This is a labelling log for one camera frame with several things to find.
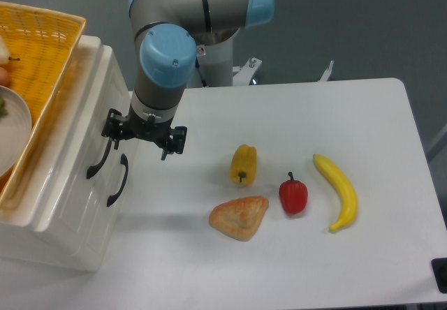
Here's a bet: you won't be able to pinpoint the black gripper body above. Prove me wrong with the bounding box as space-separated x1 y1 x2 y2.
122 112 173 145

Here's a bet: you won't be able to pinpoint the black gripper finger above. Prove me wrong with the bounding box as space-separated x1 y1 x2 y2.
101 108 130 149
159 126 187 161

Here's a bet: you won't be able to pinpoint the black top drawer handle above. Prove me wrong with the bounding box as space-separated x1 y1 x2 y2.
86 139 112 179

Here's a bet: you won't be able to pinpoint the black drawer handle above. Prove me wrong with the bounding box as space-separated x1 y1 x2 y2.
106 154 129 207
86 139 112 179

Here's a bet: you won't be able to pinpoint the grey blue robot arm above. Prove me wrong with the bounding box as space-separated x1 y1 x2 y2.
102 0 274 155

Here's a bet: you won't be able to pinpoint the white drawer cabinet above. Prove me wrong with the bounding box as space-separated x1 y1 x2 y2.
1 36 137 271

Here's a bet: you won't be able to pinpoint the yellow bell pepper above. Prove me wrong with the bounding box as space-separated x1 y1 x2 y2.
229 144 258 186

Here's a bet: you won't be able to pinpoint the grey plate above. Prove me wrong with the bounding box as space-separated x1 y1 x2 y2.
1 86 32 177

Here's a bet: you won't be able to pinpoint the brown pastry bread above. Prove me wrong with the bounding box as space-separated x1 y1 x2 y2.
208 196 269 242

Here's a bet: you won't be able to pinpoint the yellow woven basket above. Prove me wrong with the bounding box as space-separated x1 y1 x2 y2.
1 1 86 209

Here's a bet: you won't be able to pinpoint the green grapes on plate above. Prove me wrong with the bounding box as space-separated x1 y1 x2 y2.
0 96 8 117

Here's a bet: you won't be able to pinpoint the pink peach in basket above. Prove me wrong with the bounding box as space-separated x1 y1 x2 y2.
0 67 10 87

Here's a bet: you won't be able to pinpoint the red bell pepper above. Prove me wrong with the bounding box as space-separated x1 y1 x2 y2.
279 172 308 215

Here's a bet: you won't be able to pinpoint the white pear in basket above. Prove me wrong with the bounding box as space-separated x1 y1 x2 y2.
0 36 20 66

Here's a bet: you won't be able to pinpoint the yellow banana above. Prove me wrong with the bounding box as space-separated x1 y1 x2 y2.
312 154 358 233

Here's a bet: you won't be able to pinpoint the black device at table corner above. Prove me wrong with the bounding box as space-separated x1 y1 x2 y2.
431 258 447 294

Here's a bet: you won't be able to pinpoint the black bottom drawer handle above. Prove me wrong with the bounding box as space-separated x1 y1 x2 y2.
106 154 129 207

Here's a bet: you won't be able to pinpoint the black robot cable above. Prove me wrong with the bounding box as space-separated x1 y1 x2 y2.
194 57 210 88

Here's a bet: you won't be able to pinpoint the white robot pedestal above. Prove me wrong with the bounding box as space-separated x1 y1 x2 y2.
187 29 239 89

